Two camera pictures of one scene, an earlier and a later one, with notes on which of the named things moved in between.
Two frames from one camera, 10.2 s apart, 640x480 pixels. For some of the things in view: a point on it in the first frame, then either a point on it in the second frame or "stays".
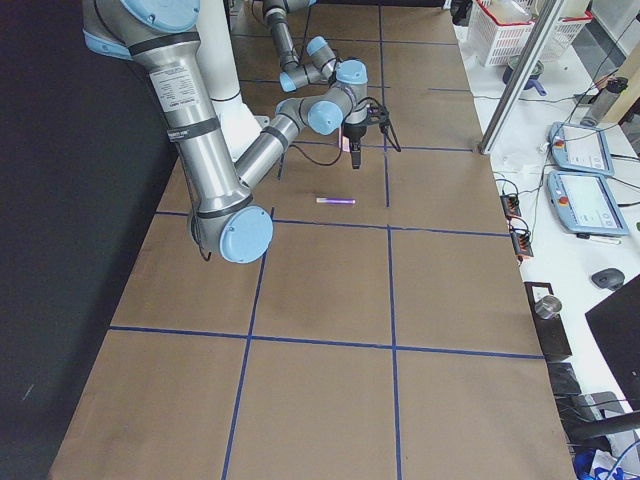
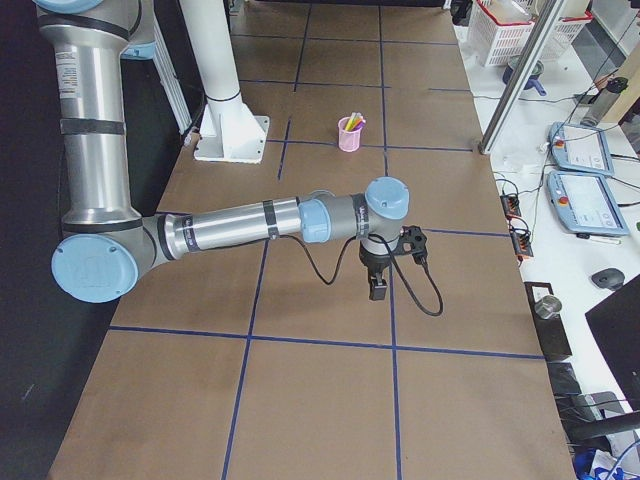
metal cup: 548,307 stays
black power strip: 521,237 stays
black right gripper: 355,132 to 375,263
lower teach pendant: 584,203 stays
